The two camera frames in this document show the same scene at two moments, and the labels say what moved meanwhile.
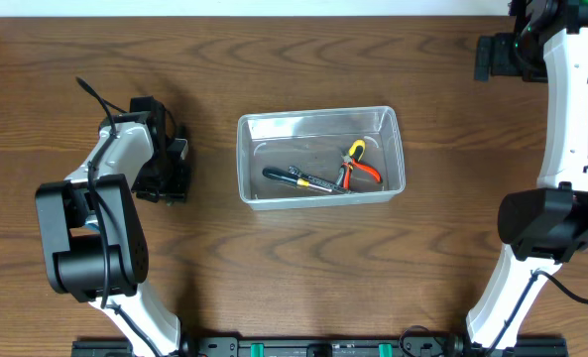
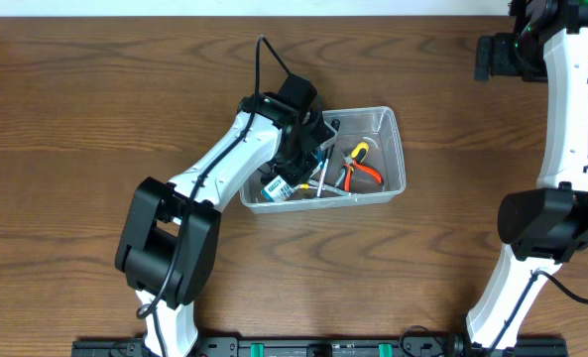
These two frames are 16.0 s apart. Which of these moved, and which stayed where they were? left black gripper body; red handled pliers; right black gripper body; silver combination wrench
Moved: left black gripper body
Stayed: red handled pliers; silver combination wrench; right black gripper body
